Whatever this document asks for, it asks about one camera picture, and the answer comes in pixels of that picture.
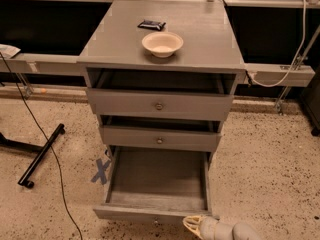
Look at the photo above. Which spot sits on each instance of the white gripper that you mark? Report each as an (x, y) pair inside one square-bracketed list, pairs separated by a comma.
[(209, 227)]

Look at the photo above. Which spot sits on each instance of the grey bottom drawer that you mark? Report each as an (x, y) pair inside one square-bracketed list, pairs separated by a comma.
[(156, 186)]

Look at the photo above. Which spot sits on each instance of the grey drawer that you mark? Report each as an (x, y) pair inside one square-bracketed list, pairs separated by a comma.
[(175, 134), (156, 186), (172, 95)]

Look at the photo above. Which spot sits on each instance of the grey middle drawer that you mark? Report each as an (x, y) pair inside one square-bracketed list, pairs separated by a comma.
[(175, 134)]

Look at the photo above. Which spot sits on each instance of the grey wooden drawer cabinet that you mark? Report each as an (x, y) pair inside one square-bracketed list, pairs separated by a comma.
[(209, 42)]

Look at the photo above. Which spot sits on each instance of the grey top drawer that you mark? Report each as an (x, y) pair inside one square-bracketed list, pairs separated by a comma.
[(172, 95)]

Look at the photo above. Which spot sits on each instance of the blue tape cross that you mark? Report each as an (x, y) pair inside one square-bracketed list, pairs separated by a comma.
[(101, 169)]

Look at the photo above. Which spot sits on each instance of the black stand base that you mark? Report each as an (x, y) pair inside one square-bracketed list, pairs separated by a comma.
[(39, 150)]

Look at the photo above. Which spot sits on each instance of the dark snack packet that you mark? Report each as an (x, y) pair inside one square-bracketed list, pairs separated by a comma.
[(152, 25)]

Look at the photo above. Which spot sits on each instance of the white paper sheet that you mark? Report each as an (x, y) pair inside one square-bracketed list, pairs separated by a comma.
[(8, 51)]

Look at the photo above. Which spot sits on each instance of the grey metal frame rail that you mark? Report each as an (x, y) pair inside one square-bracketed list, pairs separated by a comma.
[(65, 65)]

